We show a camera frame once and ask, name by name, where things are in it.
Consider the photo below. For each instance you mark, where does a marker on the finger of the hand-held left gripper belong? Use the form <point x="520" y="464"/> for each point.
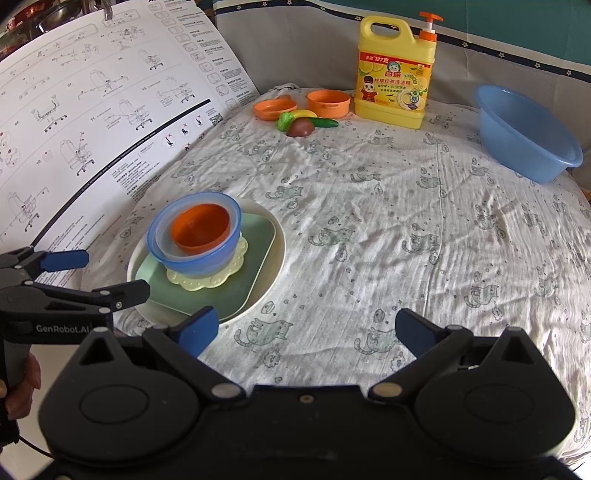
<point x="129" y="293"/>
<point x="64" y="261"/>

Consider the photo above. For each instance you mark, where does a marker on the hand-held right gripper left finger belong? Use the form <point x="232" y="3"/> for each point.
<point x="198" y="330"/>

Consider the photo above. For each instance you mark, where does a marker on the blue transparent bowl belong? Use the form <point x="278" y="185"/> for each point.
<point x="194" y="267"/>

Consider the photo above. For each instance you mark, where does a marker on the white instruction sheet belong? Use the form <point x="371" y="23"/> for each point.
<point x="92" y="115"/>

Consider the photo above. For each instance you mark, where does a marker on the white round plate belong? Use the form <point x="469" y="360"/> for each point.
<point x="280" y="254"/>

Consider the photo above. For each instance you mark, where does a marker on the small dark orange bowl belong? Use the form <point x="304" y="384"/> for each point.
<point x="198" y="230"/>

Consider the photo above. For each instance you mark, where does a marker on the toy cucumber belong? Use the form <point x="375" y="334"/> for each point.
<point x="325" y="122"/>

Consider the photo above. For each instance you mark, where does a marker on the clear plastic bowl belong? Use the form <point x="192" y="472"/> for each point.
<point x="161" y="240"/>

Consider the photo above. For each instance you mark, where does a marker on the green square plate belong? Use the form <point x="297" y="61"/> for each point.
<point x="258" y="258"/>

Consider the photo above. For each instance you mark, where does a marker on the white cat print cloth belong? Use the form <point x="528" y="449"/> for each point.
<point x="392" y="230"/>

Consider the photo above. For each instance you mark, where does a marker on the light orange toy pan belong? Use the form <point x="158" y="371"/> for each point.
<point x="272" y="110"/>

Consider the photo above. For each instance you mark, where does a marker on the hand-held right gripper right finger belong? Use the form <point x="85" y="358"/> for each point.
<point x="411" y="330"/>

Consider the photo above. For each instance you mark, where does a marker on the yellow scalloped plate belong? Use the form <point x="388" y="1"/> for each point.
<point x="198" y="282"/>

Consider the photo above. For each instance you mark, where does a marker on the person's left hand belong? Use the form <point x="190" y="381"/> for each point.
<point x="25" y="392"/>

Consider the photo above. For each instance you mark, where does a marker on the green toy vegetable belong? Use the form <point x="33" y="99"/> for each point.
<point x="285" y="121"/>

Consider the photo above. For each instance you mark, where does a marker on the dark cluttered shelf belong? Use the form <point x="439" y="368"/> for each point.
<point x="46" y="14"/>

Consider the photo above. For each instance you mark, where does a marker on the light orange toy pot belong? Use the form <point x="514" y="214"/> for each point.
<point x="328" y="104"/>

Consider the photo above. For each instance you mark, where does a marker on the brown toy vegetable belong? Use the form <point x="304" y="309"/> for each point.
<point x="300" y="128"/>

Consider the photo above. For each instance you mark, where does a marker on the yellow detergent pump bottle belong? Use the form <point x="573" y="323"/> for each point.
<point x="392" y="83"/>

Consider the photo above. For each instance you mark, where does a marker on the toy banana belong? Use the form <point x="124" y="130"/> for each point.
<point x="304" y="113"/>

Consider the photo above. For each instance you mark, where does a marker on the large blue plastic basin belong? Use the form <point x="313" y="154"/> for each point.
<point x="521" y="134"/>

